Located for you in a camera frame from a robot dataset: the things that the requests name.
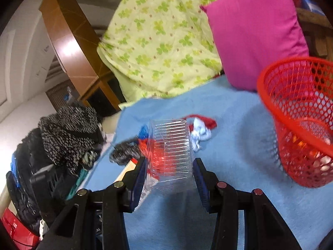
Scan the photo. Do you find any red bag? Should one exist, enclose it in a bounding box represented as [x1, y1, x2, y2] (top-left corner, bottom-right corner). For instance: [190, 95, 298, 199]
[1, 208, 39, 250]

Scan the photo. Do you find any blue plastic wrapper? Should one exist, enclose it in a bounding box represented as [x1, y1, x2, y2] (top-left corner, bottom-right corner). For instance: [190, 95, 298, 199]
[138, 125, 149, 139]

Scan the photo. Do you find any black white dotted garment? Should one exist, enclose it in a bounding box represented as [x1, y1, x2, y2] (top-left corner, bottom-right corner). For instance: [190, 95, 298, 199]
[38, 106, 104, 176]

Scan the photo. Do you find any red foil wrapper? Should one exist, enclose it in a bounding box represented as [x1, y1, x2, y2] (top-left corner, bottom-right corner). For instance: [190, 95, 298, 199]
[138, 138, 158, 179]

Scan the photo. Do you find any black jacket pile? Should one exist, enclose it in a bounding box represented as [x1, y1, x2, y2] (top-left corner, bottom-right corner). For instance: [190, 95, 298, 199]
[6, 128, 74, 234]

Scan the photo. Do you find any clear ribbed plastic cup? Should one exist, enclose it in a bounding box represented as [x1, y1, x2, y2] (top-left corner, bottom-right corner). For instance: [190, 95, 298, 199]
[146, 119, 193, 194]

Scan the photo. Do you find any brown wooden cabinet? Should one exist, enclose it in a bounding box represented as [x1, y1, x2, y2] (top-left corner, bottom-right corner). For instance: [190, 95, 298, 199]
[40, 0, 120, 112]

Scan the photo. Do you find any blue face mask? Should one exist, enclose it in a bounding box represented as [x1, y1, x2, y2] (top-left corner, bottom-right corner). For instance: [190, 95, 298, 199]
[190, 117, 212, 152]

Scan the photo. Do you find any magenta pillow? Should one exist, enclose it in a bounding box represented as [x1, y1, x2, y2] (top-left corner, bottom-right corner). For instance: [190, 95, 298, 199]
[200, 0, 309, 91]

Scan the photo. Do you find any red mesh plastic basket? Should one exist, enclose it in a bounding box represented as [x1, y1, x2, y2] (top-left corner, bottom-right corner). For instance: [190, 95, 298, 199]
[257, 57, 332, 188]

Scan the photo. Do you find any green clover pattern quilt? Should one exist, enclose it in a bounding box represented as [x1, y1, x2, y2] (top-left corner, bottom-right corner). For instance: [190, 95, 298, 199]
[97, 0, 223, 106]

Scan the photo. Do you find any red ribbon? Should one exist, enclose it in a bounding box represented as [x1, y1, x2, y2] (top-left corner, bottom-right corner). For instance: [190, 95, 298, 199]
[182, 114, 217, 130]

